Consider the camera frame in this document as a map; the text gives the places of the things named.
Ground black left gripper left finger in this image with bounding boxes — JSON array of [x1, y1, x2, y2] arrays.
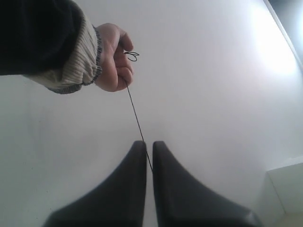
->
[[44, 141, 147, 227]]

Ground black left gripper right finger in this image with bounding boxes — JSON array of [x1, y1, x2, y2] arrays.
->
[[152, 141, 263, 227]]

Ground thin black string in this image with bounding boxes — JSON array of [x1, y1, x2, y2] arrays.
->
[[119, 51, 154, 172]]

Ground bare human hand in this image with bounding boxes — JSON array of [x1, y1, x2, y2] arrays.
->
[[95, 23, 134, 92]]

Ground dark sleeve with cream cuff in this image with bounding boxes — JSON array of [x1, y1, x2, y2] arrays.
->
[[0, 0, 102, 94]]

